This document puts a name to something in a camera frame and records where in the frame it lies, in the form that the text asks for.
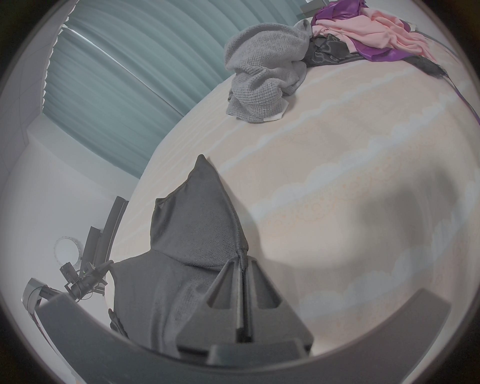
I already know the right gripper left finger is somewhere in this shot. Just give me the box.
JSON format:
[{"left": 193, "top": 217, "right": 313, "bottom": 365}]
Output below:
[{"left": 175, "top": 259, "right": 245, "bottom": 352}]

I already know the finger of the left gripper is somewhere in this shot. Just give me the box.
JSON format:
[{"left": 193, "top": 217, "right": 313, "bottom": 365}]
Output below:
[{"left": 93, "top": 259, "right": 114, "bottom": 277}]

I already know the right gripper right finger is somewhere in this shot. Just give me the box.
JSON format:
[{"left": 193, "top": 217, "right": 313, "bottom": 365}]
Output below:
[{"left": 244, "top": 256, "right": 314, "bottom": 349}]

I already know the bed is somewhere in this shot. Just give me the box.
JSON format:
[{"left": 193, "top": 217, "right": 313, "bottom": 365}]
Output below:
[{"left": 106, "top": 22, "right": 480, "bottom": 361}]

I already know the blue-green curtain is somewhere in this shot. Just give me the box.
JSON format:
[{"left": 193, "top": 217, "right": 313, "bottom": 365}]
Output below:
[{"left": 40, "top": 0, "right": 316, "bottom": 181}]

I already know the grey garment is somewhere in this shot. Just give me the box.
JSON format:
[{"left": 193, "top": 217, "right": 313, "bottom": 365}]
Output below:
[{"left": 224, "top": 18, "right": 313, "bottom": 124}]

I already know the black lace garment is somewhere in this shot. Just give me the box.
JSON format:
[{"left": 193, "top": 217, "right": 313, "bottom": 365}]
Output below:
[{"left": 303, "top": 34, "right": 449, "bottom": 80}]

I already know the pink garment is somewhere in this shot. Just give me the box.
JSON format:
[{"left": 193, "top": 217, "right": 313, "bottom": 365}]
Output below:
[{"left": 311, "top": 7, "right": 440, "bottom": 65}]

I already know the purple garment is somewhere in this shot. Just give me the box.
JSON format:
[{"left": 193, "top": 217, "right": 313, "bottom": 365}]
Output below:
[{"left": 313, "top": 0, "right": 480, "bottom": 125}]

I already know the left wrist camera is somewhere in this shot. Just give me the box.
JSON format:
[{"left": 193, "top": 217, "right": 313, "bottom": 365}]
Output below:
[{"left": 59, "top": 261, "right": 78, "bottom": 281}]

